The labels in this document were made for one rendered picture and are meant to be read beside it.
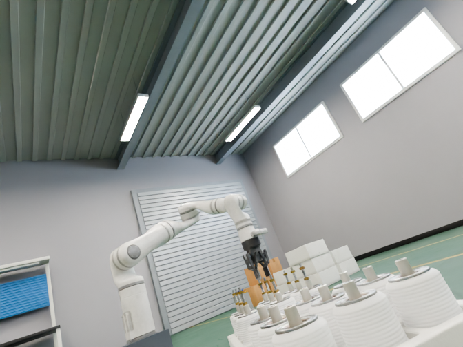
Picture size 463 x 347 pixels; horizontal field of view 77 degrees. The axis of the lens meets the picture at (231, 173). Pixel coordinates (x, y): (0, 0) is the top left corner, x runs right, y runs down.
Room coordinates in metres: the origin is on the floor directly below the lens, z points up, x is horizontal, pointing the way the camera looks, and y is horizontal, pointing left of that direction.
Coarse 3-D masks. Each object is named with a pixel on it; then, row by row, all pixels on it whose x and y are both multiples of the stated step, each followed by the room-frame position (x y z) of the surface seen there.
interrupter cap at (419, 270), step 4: (416, 268) 0.63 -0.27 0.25; (420, 268) 0.62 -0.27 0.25; (424, 268) 0.60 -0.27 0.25; (428, 268) 0.58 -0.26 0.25; (416, 272) 0.61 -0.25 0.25; (420, 272) 0.57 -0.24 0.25; (424, 272) 0.57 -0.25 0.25; (396, 276) 0.63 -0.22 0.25; (400, 276) 0.62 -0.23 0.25; (408, 276) 0.57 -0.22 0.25; (412, 276) 0.57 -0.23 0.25; (388, 280) 0.61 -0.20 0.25; (392, 280) 0.60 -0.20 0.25; (396, 280) 0.59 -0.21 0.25; (400, 280) 0.58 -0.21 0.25
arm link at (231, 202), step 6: (228, 198) 1.17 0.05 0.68; (234, 198) 1.16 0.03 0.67; (228, 204) 1.17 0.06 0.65; (234, 204) 1.16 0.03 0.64; (228, 210) 1.19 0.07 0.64; (234, 210) 1.17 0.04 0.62; (240, 210) 1.17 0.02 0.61; (234, 216) 1.18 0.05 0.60; (240, 216) 1.18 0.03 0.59; (246, 216) 1.19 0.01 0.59; (234, 222) 1.20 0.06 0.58; (240, 222) 1.18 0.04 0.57; (246, 222) 1.18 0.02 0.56; (240, 228) 1.18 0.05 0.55
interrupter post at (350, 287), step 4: (352, 280) 0.57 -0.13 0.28; (344, 284) 0.57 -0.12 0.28; (348, 284) 0.57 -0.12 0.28; (352, 284) 0.57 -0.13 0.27; (344, 288) 0.58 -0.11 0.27; (348, 288) 0.57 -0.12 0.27; (352, 288) 0.57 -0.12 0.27; (356, 288) 0.57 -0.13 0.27; (348, 292) 0.57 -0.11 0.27; (352, 292) 0.57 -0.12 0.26; (356, 292) 0.57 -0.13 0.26; (348, 296) 0.58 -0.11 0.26; (352, 296) 0.57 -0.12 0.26; (356, 296) 0.57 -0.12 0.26; (360, 296) 0.57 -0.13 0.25
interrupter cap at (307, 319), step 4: (304, 316) 0.58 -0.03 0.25; (308, 316) 0.57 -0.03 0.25; (312, 316) 0.56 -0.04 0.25; (316, 316) 0.53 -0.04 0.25; (304, 320) 0.56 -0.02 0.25; (308, 320) 0.53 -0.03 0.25; (312, 320) 0.52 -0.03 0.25; (284, 324) 0.58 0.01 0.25; (288, 324) 0.57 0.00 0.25; (300, 324) 0.52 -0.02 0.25; (304, 324) 0.51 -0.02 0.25; (308, 324) 0.51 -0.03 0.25; (276, 328) 0.56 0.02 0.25; (280, 328) 0.55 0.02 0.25; (284, 328) 0.55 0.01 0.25; (288, 328) 0.52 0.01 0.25; (292, 328) 0.51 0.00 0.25; (296, 328) 0.51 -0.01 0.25; (276, 332) 0.53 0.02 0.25; (280, 332) 0.52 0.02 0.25; (284, 332) 0.52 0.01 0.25; (288, 332) 0.51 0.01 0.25
